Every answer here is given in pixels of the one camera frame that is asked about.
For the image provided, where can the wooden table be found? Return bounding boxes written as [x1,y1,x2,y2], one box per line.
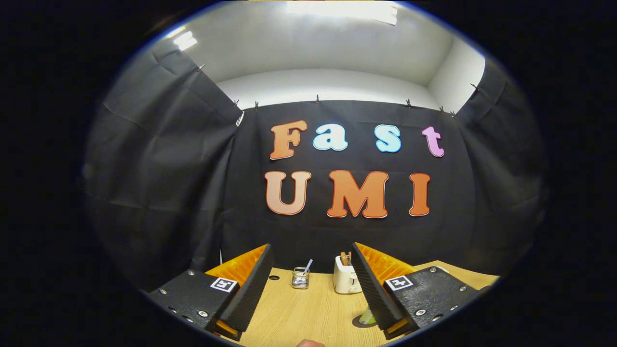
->
[217,260,501,347]

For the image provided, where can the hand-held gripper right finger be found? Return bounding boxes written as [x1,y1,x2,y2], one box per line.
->
[350,242,480,341]

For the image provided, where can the large ceiling light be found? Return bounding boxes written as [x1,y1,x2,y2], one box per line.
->
[287,0,398,25]

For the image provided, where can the small ceiling light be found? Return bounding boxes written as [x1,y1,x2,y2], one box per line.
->
[173,30,198,51]

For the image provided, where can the white toaster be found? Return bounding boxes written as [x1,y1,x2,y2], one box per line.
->
[333,251,363,294]

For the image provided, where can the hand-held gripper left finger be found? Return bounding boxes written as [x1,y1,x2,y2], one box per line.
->
[147,243,274,342]

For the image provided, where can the dark brown round coaster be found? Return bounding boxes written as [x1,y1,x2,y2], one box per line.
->
[351,314,381,330]

